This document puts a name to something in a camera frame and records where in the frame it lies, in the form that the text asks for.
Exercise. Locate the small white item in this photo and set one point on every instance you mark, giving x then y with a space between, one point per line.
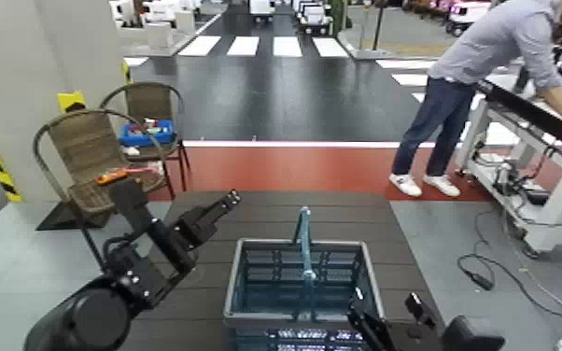
132 151

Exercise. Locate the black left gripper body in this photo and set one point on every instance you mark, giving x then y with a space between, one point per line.
197 223

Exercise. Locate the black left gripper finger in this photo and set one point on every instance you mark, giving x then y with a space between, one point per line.
229 206
226 198

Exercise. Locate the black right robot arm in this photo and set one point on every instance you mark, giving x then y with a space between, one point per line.
472 335

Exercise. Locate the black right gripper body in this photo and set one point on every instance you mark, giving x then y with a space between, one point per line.
413 340

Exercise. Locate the white pink delivery cart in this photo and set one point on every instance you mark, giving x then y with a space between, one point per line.
467 14

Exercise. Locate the white delivery cart with windows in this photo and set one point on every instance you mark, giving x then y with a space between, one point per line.
314 17

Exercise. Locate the large brown wicker chair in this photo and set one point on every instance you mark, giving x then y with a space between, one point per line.
85 142

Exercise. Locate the long black panel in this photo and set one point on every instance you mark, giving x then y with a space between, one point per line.
531 115

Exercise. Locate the white sneaker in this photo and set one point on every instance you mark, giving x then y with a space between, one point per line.
405 185
442 185

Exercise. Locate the small brown wicker chair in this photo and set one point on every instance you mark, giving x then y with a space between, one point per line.
148 100

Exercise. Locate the black pole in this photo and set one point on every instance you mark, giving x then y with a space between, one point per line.
378 19

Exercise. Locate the thin yellow black corner guard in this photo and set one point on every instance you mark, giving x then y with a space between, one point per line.
126 72

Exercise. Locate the black power adapter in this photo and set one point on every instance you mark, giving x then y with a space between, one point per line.
537 198

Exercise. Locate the orange hand tool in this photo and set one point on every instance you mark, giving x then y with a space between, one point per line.
110 176

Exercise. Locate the red thin tool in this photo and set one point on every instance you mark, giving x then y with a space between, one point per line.
144 170

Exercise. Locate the blue tool box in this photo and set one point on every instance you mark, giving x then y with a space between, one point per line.
139 138

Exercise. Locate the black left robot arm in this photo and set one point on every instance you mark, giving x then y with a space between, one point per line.
90 318

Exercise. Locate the white box pedestal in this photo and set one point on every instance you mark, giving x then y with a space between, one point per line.
159 35

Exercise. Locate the short yellow black corner guard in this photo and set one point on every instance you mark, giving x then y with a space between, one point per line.
71 100

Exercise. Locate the blue crate with grey rim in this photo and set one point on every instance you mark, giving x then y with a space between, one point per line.
281 321

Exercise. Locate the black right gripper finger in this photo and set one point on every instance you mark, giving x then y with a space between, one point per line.
366 328

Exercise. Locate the person in grey shirt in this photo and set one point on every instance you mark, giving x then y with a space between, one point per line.
491 39

